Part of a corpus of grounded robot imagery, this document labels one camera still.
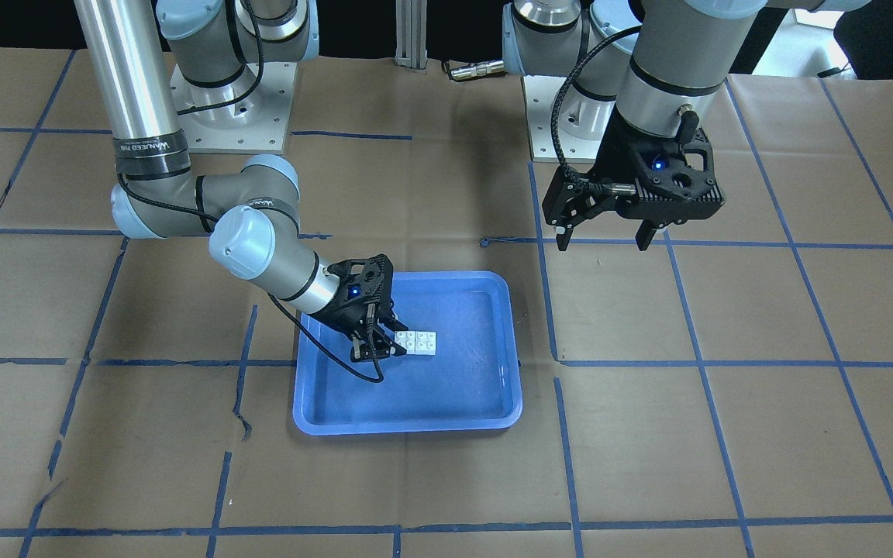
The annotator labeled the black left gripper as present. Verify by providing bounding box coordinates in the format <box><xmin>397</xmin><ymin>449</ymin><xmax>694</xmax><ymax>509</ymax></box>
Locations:
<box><xmin>542</xmin><ymin>124</ymin><xmax>726</xmax><ymax>251</ymax></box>

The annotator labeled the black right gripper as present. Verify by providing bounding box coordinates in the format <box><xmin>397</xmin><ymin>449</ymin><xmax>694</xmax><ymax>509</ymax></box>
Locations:
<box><xmin>315</xmin><ymin>254</ymin><xmax>409</xmax><ymax>363</ymax></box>

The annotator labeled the white block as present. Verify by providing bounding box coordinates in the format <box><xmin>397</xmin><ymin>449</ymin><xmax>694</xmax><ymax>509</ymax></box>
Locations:
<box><xmin>412</xmin><ymin>331</ymin><xmax>437</xmax><ymax>356</ymax></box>
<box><xmin>395</xmin><ymin>331</ymin><xmax>419</xmax><ymax>354</ymax></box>

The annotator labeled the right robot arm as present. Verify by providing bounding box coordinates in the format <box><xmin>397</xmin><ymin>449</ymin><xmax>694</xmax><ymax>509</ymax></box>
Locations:
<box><xmin>75</xmin><ymin>1</ymin><xmax>407</xmax><ymax>363</ymax></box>

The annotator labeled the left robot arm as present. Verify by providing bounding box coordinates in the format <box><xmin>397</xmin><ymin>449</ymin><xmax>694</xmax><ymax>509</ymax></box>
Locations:
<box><xmin>502</xmin><ymin>1</ymin><xmax>864</xmax><ymax>250</ymax></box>

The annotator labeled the blue plastic tray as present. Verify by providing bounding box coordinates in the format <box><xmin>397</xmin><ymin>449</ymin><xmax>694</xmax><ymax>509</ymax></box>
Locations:
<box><xmin>293</xmin><ymin>270</ymin><xmax>523</xmax><ymax>436</ymax></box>

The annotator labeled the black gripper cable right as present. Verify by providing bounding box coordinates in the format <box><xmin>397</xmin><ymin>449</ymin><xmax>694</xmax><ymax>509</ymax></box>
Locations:
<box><xmin>267</xmin><ymin>291</ymin><xmax>385</xmax><ymax>384</ymax></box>

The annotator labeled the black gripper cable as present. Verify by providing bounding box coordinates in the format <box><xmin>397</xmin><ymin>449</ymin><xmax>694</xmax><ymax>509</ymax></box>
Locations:
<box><xmin>267</xmin><ymin>291</ymin><xmax>385</xmax><ymax>384</ymax></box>
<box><xmin>551</xmin><ymin>25</ymin><xmax>643</xmax><ymax>195</ymax></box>

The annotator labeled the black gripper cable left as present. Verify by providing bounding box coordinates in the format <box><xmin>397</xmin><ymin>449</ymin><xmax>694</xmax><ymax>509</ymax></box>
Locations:
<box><xmin>551</xmin><ymin>25</ymin><xmax>643</xmax><ymax>195</ymax></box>

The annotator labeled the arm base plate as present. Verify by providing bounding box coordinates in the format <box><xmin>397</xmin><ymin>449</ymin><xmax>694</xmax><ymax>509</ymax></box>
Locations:
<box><xmin>170</xmin><ymin>61</ymin><xmax>298</xmax><ymax>155</ymax></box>
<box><xmin>522</xmin><ymin>71</ymin><xmax>625</xmax><ymax>165</ymax></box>

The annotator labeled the aluminium frame post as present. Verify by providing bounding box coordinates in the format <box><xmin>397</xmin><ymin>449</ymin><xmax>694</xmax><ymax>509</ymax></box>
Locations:
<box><xmin>394</xmin><ymin>0</ymin><xmax>428</xmax><ymax>74</ymax></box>

